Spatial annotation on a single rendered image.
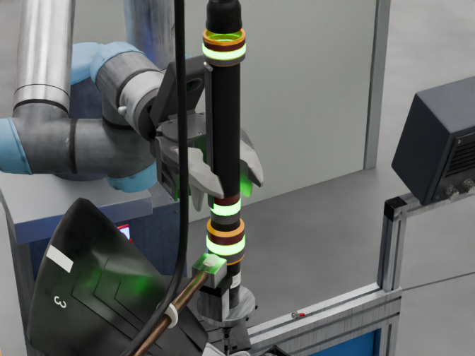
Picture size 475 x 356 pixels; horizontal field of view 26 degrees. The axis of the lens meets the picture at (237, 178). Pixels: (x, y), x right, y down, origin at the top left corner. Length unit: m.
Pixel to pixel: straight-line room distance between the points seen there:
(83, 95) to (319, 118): 1.86
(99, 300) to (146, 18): 0.70
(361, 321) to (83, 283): 0.94
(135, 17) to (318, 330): 0.66
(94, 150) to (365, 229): 2.30
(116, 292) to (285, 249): 2.34
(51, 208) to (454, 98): 0.74
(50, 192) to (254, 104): 1.63
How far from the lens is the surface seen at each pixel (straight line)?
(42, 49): 1.44
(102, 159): 1.37
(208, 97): 1.07
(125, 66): 1.31
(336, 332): 1.95
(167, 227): 1.97
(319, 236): 3.53
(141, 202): 1.90
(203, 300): 1.21
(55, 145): 1.37
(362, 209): 3.68
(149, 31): 1.74
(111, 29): 3.11
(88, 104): 1.89
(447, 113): 1.79
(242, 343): 1.37
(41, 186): 1.95
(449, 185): 1.87
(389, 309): 2.00
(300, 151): 3.67
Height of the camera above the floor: 2.12
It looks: 34 degrees down
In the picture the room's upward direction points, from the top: straight up
